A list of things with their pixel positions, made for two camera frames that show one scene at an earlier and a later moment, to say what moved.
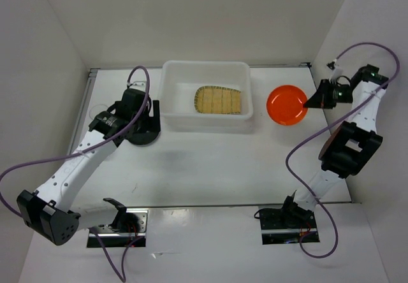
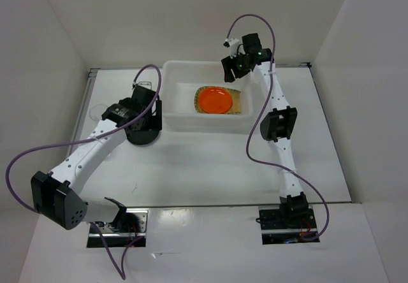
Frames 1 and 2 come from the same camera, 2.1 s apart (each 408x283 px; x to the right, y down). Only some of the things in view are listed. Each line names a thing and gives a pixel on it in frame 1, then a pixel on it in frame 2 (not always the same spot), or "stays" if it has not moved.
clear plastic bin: [180, 82] stays
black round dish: [142, 137] stays
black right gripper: [320, 99] -> [228, 63]
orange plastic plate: [285, 105] -> [215, 101]
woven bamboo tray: [210, 99] stays
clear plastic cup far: [97, 109] stays
